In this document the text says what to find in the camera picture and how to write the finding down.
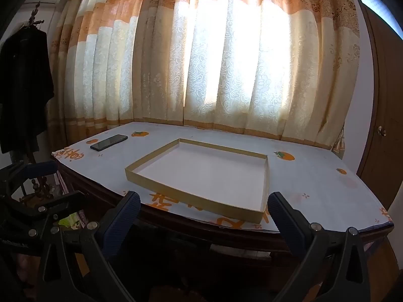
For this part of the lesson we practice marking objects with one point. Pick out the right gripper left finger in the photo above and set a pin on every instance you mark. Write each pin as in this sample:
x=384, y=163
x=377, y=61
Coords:
x=116, y=223

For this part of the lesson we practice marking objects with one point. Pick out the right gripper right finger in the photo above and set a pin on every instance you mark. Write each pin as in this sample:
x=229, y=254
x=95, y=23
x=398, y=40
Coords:
x=291, y=223

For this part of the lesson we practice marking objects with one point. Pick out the white persimmon print tablecloth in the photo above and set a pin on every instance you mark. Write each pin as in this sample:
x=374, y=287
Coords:
x=312, y=180

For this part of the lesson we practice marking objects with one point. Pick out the shallow cardboard tray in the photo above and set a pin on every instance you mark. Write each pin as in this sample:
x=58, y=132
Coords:
x=230, y=182

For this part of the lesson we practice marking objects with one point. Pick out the black smartphone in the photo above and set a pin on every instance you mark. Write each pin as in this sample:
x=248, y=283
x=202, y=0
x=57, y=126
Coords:
x=108, y=142

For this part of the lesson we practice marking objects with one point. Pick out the brown wooden door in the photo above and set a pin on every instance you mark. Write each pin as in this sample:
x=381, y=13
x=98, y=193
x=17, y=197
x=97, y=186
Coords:
x=380, y=167

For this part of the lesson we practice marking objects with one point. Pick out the brass door knob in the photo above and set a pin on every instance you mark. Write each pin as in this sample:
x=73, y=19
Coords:
x=382, y=131

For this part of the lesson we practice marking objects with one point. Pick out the black hanging coat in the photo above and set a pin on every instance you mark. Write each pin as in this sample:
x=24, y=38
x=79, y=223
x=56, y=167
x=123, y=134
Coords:
x=26, y=87

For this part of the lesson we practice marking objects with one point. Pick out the orange cream patterned curtain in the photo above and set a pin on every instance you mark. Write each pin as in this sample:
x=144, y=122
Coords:
x=280, y=69

